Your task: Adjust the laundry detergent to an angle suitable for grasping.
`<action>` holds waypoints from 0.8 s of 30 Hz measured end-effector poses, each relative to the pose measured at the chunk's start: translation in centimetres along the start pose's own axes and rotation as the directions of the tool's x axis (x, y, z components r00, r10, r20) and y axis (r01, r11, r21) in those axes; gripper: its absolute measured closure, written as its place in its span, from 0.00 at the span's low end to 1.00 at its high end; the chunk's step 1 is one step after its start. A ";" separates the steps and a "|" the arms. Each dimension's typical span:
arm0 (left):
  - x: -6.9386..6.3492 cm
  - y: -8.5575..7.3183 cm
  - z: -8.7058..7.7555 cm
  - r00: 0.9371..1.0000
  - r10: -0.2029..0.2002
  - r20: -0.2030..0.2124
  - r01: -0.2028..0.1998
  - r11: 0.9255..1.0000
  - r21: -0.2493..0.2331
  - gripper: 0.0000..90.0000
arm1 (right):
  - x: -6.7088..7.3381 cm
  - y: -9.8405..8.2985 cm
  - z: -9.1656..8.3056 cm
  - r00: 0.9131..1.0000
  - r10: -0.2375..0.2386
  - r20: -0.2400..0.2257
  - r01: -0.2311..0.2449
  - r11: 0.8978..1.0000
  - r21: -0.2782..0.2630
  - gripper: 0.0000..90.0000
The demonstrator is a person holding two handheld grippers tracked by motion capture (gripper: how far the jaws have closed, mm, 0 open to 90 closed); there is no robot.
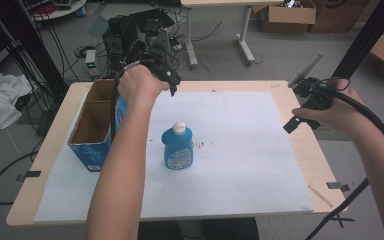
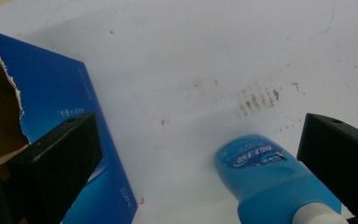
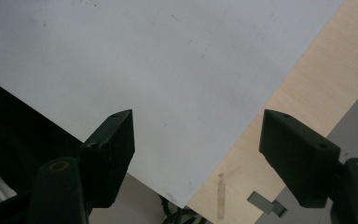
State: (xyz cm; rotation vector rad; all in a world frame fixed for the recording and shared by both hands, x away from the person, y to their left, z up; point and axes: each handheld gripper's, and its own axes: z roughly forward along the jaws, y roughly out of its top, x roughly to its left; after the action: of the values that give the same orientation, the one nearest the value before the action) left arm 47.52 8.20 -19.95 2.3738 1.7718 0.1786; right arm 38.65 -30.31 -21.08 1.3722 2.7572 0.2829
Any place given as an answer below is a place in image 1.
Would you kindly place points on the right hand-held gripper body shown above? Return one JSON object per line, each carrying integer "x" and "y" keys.
{"x": 318, "y": 95}

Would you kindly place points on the person's right hand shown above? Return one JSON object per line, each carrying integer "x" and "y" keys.
{"x": 341, "y": 115}

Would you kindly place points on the closed brown cardboard box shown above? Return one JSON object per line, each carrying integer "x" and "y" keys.
{"x": 338, "y": 15}

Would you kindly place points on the black slanted stand pole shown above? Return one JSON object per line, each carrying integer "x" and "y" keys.
{"x": 343, "y": 206}

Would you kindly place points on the small grey power supply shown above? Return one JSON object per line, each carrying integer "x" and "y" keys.
{"x": 91, "y": 61}

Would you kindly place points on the black metal frame beam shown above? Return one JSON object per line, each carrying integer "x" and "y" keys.
{"x": 366, "y": 36}

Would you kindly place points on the thin wooden stick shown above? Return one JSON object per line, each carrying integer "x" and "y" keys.
{"x": 320, "y": 196}

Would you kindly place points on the blue cardboard box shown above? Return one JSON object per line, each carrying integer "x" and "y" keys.
{"x": 91, "y": 133}

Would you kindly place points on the large white paper sheet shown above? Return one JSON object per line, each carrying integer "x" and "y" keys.
{"x": 240, "y": 160}

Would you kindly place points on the person's left hand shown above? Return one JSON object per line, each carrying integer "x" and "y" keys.
{"x": 140, "y": 85}

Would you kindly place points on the blue detergent bottle white cap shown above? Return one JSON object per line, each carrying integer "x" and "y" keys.
{"x": 177, "y": 150}

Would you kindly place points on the open brown cardboard box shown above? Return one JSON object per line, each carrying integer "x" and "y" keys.
{"x": 288, "y": 18}

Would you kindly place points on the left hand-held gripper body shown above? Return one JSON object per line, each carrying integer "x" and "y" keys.
{"x": 166, "y": 73}

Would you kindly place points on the white-legged desk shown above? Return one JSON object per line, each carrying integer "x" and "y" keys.
{"x": 245, "y": 40}

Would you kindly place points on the black tape strip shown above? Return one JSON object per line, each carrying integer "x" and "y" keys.
{"x": 337, "y": 186}
{"x": 30, "y": 174}

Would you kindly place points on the round white table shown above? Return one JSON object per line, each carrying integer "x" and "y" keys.
{"x": 60, "y": 11}

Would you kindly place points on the black computer equipment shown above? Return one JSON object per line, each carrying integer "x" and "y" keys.
{"x": 130, "y": 36}

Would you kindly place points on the white crumpled cloth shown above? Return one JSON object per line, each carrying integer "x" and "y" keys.
{"x": 0, "y": 100}

